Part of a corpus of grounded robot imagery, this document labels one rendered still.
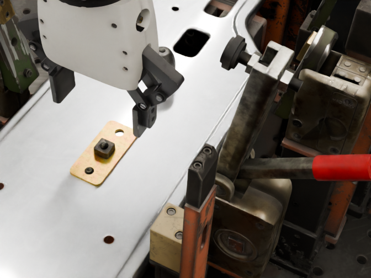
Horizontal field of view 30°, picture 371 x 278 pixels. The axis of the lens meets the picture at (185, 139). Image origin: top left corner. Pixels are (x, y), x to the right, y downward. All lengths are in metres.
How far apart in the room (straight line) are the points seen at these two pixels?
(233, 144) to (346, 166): 0.10
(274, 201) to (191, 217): 0.15
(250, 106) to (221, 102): 0.24
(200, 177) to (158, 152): 0.26
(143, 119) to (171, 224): 0.11
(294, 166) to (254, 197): 0.07
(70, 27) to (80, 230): 0.20
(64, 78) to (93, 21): 0.13
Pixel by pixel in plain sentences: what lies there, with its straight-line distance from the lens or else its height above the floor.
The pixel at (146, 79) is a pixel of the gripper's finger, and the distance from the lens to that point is 0.64.
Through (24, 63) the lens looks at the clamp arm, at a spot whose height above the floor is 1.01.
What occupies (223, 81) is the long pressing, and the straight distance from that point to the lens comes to 0.82.
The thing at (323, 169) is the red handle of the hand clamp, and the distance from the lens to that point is 0.59.
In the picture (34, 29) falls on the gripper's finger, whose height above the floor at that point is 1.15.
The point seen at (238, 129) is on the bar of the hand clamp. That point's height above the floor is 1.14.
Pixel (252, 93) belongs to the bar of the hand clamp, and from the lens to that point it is 0.54.
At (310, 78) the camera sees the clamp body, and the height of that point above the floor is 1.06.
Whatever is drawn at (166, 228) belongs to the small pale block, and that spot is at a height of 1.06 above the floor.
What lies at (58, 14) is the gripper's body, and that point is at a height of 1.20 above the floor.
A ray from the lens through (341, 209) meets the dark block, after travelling 1.00.
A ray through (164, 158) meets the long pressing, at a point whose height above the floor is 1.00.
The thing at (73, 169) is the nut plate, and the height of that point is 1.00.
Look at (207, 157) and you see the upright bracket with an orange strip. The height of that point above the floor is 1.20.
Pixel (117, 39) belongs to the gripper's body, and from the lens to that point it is 0.57.
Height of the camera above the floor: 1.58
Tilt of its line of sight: 50 degrees down
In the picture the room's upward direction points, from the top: 4 degrees clockwise
